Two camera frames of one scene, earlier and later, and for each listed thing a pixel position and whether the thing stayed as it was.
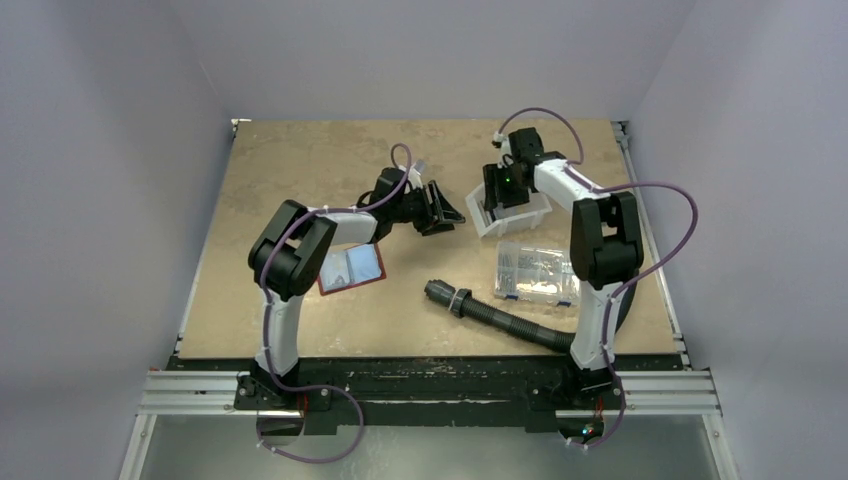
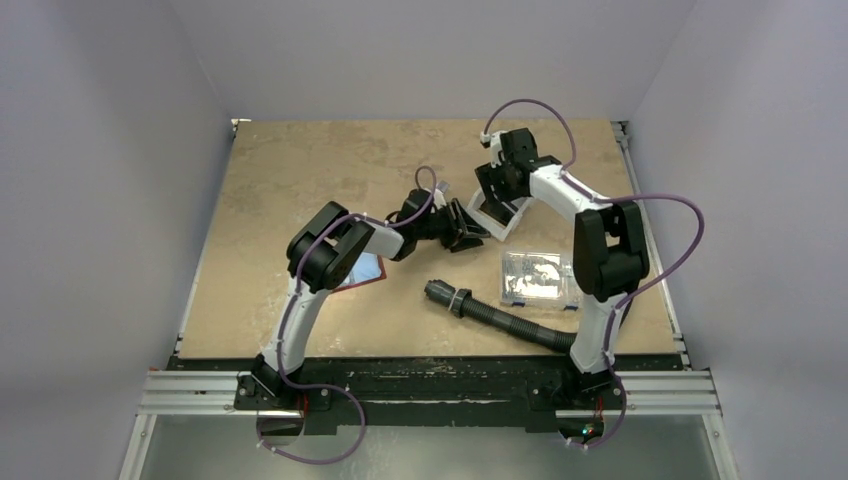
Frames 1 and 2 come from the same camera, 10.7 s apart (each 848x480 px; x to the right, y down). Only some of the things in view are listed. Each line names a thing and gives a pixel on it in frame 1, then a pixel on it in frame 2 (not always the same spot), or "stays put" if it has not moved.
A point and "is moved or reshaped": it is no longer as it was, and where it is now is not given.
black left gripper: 429,224 to 461,242
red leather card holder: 349,268 stays put
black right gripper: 504,195 stays put
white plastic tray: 509,220 is moved or reshaped
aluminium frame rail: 669,393 stays put
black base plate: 441,391 stays put
